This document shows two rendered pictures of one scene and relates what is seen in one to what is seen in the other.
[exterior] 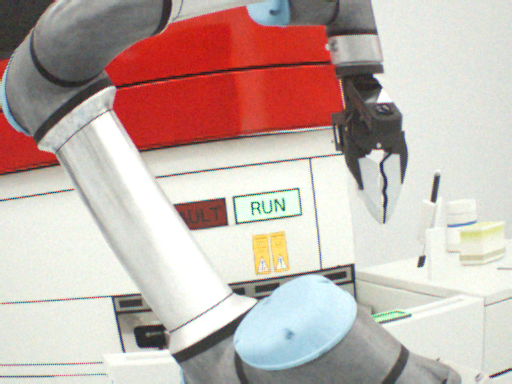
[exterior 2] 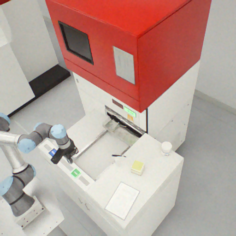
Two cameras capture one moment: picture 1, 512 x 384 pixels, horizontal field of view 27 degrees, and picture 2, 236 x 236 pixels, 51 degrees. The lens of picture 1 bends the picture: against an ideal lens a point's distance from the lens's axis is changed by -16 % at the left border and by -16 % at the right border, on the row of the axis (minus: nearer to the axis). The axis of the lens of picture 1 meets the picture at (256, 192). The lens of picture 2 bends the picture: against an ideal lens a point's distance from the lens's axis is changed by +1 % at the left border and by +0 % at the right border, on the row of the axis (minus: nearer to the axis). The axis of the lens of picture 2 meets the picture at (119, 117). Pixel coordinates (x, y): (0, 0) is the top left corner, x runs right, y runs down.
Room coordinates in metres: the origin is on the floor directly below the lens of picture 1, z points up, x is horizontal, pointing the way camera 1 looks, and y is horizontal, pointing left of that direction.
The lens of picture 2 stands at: (1.53, -1.09, 2.50)
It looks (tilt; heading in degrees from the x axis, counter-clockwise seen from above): 49 degrees down; 64
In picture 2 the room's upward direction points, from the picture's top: 8 degrees counter-clockwise
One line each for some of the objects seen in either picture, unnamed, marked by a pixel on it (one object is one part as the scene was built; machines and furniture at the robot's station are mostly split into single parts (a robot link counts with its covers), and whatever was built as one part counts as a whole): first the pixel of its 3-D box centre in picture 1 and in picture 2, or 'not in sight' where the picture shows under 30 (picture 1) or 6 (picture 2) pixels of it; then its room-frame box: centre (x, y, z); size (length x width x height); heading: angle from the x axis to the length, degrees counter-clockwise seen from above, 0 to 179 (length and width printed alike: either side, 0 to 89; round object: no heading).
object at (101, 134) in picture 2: not in sight; (93, 142); (1.83, 0.09, 0.84); 0.50 x 0.02 x 0.03; 15
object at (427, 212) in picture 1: (431, 238); (119, 158); (1.88, -0.27, 1.03); 0.06 x 0.04 x 0.13; 15
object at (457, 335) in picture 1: (306, 382); (67, 168); (1.55, -0.04, 0.89); 0.55 x 0.09 x 0.14; 105
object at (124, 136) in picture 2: not in sight; (120, 133); (2.05, 0.01, 0.87); 0.36 x 0.08 x 0.03; 105
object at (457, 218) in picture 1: (462, 225); (166, 149); (2.19, -0.39, 1.01); 0.07 x 0.07 x 0.10
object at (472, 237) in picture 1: (482, 242); (138, 168); (1.95, -0.39, 1.00); 0.07 x 0.07 x 0.07; 33
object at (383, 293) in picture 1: (493, 298); (136, 179); (1.92, -0.41, 0.89); 0.62 x 0.35 x 0.14; 15
